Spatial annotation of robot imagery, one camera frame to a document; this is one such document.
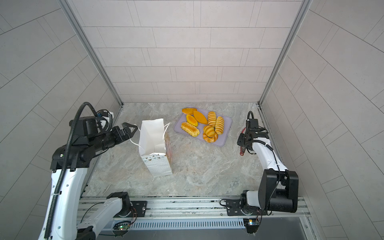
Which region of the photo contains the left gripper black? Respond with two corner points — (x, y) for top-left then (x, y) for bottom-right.
(88, 122), (139, 154)

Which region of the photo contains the white cartoon paper bag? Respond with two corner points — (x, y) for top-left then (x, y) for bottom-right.
(133, 119), (173, 178)

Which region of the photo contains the striped long bread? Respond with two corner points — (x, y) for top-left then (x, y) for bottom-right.
(215, 116), (225, 135)
(207, 112), (217, 127)

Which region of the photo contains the striped round bun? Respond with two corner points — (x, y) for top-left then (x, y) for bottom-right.
(203, 125), (216, 138)

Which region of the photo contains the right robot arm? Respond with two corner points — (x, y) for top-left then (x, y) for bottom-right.
(223, 112), (299, 216)

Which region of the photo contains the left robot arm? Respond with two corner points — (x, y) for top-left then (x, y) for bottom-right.
(39, 115), (147, 240)

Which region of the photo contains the orange pointed oval bread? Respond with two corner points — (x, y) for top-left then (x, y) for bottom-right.
(193, 110), (208, 125)

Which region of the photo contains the yellow ridged long bread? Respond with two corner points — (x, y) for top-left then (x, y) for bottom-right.
(181, 122), (200, 137)

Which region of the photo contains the yellow orange oval bread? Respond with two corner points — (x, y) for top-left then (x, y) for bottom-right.
(186, 115), (199, 127)

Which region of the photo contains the orange flat bread top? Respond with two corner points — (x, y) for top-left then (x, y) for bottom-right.
(182, 108), (197, 116)

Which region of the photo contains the lilac plastic tray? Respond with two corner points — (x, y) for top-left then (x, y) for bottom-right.
(173, 106), (233, 147)

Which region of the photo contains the right circuit board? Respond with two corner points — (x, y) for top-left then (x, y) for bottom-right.
(243, 219), (260, 234)

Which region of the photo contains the circuit board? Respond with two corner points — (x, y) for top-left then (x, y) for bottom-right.
(113, 221), (132, 231)
(243, 219), (260, 234)

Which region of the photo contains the left circuit board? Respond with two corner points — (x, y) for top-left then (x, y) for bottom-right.
(113, 221), (132, 231)

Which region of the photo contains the ring shaped donut bread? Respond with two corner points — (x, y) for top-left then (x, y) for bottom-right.
(203, 133), (219, 143)

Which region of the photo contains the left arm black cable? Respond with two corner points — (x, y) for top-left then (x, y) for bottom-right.
(43, 101), (113, 240)

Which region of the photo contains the aluminium mounting rail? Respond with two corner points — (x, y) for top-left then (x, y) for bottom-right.
(77, 196), (311, 223)

